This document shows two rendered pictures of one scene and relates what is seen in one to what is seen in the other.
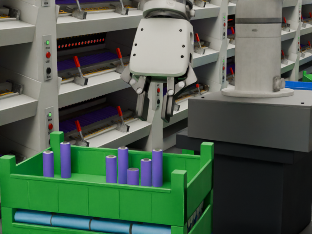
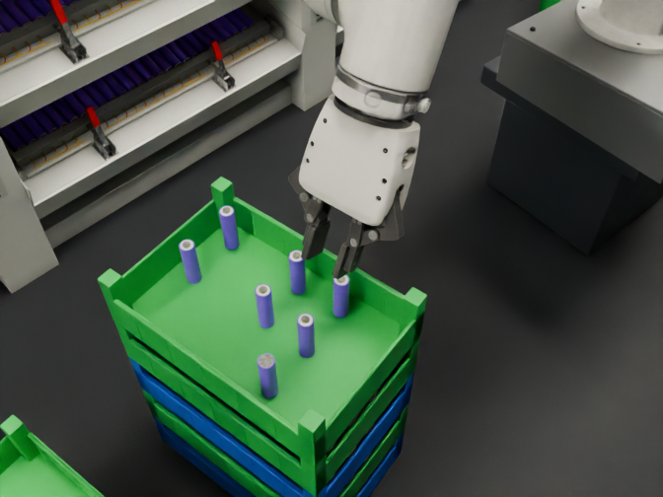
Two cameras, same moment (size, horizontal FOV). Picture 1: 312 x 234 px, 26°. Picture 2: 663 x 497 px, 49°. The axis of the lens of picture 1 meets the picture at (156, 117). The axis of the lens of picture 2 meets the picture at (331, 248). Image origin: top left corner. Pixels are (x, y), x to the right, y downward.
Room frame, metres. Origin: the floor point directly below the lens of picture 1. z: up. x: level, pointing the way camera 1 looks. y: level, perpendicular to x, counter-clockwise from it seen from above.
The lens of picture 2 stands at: (0.65, -0.16, 1.03)
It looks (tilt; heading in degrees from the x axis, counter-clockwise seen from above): 50 degrees down; 20
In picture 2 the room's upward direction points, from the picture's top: straight up
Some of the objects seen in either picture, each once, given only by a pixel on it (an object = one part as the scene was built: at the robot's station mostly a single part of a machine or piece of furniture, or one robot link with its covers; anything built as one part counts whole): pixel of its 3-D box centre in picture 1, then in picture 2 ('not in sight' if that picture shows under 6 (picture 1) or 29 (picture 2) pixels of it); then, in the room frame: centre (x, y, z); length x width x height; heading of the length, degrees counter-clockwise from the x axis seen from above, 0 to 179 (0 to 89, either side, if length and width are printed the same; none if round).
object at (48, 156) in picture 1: (48, 169); (190, 261); (1.11, 0.18, 0.36); 0.02 x 0.02 x 0.06
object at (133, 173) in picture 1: (133, 189); (267, 377); (0.99, 0.03, 0.36); 0.02 x 0.02 x 0.06
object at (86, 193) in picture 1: (111, 173); (262, 308); (1.07, 0.07, 0.36); 0.30 x 0.20 x 0.08; 73
